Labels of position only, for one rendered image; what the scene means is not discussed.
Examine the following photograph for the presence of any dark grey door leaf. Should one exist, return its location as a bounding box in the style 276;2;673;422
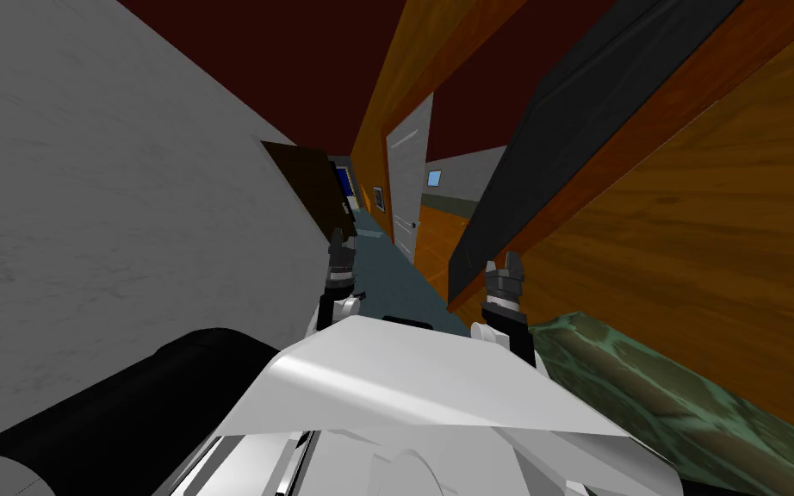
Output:
447;0;744;305

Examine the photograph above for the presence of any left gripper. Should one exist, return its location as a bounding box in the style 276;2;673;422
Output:
326;245;359;288

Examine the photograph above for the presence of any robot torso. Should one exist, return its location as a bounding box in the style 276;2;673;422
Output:
161;313;689;496

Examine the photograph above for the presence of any pale grey door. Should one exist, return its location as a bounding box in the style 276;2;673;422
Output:
386;92;436;267

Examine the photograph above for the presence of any dark brown door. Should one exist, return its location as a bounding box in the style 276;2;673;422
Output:
260;140;359;241

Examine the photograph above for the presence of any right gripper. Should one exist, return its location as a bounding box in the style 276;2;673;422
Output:
482;251;527;301

